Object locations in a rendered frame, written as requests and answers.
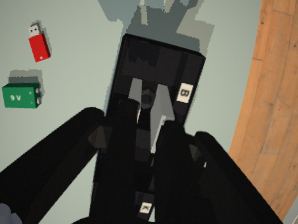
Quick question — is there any black rack of three bins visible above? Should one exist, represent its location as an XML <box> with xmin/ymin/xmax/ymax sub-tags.
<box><xmin>89</xmin><ymin>33</ymin><xmax>206</xmax><ymax>221</ymax></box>

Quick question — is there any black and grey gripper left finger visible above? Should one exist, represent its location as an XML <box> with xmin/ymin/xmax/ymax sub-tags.
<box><xmin>0</xmin><ymin>78</ymin><xmax>142</xmax><ymax>224</ymax></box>

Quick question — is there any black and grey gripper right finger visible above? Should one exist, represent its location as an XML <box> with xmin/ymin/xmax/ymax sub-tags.
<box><xmin>150</xmin><ymin>84</ymin><xmax>283</xmax><ymax>224</ymax></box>

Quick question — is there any red usb stick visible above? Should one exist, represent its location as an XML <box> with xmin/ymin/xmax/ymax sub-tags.
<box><xmin>28</xmin><ymin>24</ymin><xmax>51</xmax><ymax>62</ymax></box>

